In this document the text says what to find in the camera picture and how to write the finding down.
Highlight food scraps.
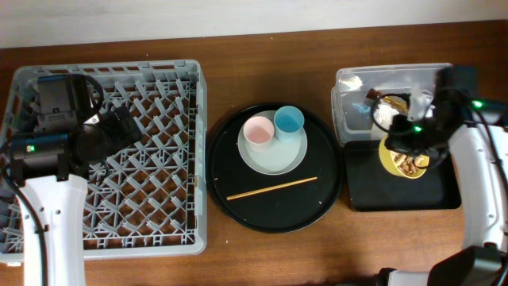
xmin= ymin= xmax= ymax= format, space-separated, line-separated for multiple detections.
xmin=391 ymin=152 xmax=425 ymax=177

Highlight yellow bowl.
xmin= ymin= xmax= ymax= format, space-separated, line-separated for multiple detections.
xmin=379 ymin=137 xmax=430 ymax=180

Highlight gold brown snack wrapper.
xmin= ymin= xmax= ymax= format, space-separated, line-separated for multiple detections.
xmin=365 ymin=88 xmax=409 ymax=114

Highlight white tissue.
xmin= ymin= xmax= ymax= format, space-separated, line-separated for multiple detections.
xmin=372 ymin=103 xmax=400 ymax=131

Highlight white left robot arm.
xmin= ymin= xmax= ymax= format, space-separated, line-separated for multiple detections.
xmin=2 ymin=74 xmax=143 ymax=285

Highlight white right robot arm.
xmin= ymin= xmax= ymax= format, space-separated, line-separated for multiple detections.
xmin=379 ymin=66 xmax=507 ymax=285

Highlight grey dishwasher rack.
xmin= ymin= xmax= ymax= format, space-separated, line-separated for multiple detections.
xmin=1 ymin=60 xmax=207 ymax=260

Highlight clear plastic bin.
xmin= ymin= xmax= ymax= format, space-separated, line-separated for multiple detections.
xmin=331 ymin=63 xmax=451 ymax=146

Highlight black rectangular tray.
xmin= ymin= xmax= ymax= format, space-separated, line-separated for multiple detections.
xmin=344 ymin=141 xmax=461 ymax=212

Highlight blue cup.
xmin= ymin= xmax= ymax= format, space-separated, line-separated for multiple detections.
xmin=274 ymin=106 xmax=305 ymax=142

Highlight pale grey plate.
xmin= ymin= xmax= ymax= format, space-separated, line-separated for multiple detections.
xmin=237 ymin=110 xmax=308 ymax=176

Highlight round black tray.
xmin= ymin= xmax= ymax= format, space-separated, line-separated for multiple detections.
xmin=206 ymin=102 xmax=344 ymax=233

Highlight pink cup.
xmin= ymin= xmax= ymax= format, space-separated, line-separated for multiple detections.
xmin=243 ymin=116 xmax=275 ymax=153

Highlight wooden chopstick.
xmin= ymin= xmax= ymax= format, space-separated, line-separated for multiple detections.
xmin=226 ymin=176 xmax=318 ymax=201

